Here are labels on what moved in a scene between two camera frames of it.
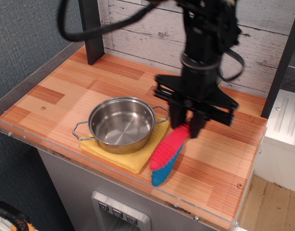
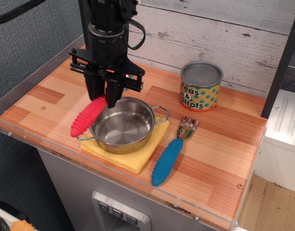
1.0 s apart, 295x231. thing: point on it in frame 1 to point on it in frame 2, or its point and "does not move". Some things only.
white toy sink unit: [279, 158] does not move
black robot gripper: [201, 89] to [110, 58]
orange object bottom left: [22, 224] does not move
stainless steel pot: [122, 125] does not move
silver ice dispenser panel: [115, 214] does not move
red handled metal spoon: [169, 146] to [88, 115]
